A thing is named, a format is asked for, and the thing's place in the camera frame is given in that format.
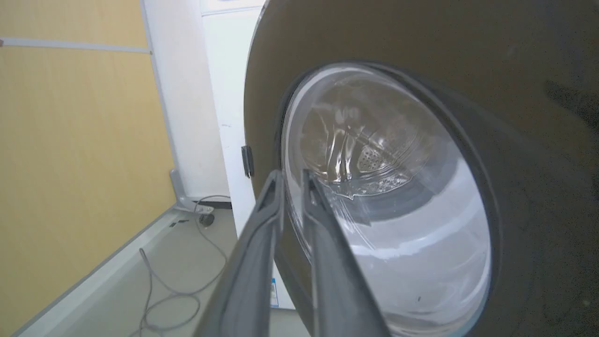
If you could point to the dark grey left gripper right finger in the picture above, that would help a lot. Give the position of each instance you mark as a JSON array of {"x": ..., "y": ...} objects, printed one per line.
[{"x": 337, "y": 276}]

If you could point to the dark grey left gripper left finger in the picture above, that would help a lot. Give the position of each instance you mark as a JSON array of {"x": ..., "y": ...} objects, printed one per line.
[{"x": 250, "y": 271}]

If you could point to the round dark washing machine door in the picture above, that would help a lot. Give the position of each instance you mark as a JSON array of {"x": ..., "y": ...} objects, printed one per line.
[{"x": 514, "y": 117}]

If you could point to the black machine foot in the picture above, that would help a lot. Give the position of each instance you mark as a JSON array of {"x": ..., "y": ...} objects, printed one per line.
[{"x": 206, "y": 219}]

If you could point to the black door latch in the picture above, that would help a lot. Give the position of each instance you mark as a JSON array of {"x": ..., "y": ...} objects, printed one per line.
[{"x": 247, "y": 161}]

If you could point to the white washing machine body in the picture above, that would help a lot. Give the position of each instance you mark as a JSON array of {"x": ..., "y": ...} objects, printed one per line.
[{"x": 224, "y": 93}]

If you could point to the blue energy label sticker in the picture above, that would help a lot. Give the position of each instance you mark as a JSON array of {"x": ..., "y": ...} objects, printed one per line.
[{"x": 273, "y": 292}]

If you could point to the grey skirting board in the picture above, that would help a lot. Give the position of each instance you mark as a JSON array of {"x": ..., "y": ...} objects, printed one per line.
[{"x": 107, "y": 271}]

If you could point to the grey wall trim strip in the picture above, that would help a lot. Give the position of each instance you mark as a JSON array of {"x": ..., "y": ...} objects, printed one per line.
[{"x": 75, "y": 45}]

